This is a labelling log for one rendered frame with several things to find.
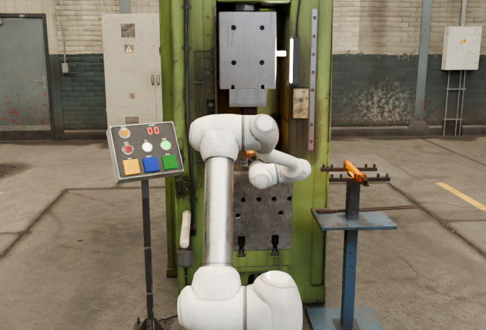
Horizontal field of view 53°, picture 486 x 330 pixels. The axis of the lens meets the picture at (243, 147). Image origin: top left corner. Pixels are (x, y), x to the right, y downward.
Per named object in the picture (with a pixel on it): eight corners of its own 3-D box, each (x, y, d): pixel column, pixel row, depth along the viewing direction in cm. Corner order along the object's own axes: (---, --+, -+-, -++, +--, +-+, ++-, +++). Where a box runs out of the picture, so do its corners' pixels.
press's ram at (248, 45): (291, 88, 261) (292, 11, 253) (219, 89, 258) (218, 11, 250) (278, 83, 302) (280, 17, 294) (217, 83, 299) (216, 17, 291)
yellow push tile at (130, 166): (140, 172, 238) (137, 158, 240) (125, 175, 235) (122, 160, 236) (139, 173, 240) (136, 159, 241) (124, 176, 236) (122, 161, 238)
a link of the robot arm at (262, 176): (249, 184, 237) (275, 180, 238) (252, 195, 222) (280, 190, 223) (246, 163, 235) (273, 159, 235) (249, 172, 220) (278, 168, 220)
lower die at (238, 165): (265, 170, 269) (265, 155, 267) (229, 171, 267) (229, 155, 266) (257, 153, 310) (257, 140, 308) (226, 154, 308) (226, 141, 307)
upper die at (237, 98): (266, 106, 262) (266, 89, 260) (229, 106, 260) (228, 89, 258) (257, 98, 303) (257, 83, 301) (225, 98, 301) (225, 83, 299)
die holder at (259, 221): (291, 249, 273) (293, 172, 264) (224, 251, 270) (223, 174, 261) (276, 215, 328) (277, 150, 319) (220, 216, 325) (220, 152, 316)
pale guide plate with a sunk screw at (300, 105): (308, 118, 277) (309, 88, 274) (292, 119, 277) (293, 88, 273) (307, 118, 279) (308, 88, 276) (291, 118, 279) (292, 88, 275)
